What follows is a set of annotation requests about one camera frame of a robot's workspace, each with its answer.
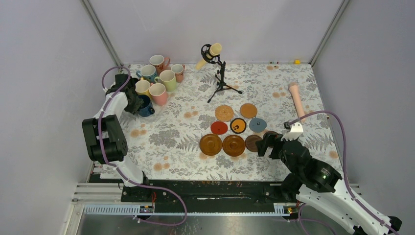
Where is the cream microphone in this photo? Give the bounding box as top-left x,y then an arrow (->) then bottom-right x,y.
195,43 -> 222,70

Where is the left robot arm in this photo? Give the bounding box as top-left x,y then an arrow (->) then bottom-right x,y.
82,74 -> 152,201

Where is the floral table mat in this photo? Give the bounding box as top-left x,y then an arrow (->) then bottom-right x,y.
120,64 -> 342,181

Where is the black microphone tripod stand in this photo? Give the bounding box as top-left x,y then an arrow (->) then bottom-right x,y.
207,61 -> 243,103

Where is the orange black face coaster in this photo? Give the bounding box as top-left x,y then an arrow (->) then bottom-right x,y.
230,118 -> 247,134

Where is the pink cylindrical roller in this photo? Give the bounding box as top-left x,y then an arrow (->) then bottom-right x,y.
288,82 -> 305,118

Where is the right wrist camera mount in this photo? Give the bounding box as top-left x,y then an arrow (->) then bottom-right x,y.
282,121 -> 303,141

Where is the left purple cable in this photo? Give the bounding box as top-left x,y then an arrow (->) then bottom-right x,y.
97,66 -> 188,227

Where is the small pink mug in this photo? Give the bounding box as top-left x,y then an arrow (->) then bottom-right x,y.
171,64 -> 185,83

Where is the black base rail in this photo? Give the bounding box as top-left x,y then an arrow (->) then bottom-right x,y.
121,180 -> 302,214

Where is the blue round coaster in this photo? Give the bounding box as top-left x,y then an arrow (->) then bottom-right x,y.
249,117 -> 267,133

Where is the dark blue mug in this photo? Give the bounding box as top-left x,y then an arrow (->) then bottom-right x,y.
138,94 -> 155,117

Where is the blue patterned mug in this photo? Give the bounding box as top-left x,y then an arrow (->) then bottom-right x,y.
136,65 -> 158,83

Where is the brown wooden coaster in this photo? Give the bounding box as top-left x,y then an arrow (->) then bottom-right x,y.
199,134 -> 222,156

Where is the yellow mug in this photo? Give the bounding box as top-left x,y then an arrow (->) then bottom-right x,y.
135,80 -> 151,97

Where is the dark brown coaster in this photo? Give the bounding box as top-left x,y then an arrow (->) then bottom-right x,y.
245,135 -> 262,152
262,131 -> 279,139

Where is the salmon mug with handle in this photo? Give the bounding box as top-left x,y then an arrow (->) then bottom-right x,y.
149,55 -> 171,75

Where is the light wooden round coaster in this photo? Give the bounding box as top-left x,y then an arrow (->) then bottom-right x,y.
240,103 -> 257,118

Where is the red round coaster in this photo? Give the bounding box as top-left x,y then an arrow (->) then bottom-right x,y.
210,121 -> 228,135

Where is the brown wooden knob lid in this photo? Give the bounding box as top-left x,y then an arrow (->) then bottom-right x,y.
222,135 -> 246,157

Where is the woven rattan coaster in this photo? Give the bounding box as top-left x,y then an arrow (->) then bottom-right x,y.
215,105 -> 234,122

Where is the light green mug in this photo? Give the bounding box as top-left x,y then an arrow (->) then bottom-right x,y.
155,70 -> 177,92

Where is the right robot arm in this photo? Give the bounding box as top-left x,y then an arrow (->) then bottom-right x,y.
255,132 -> 402,235

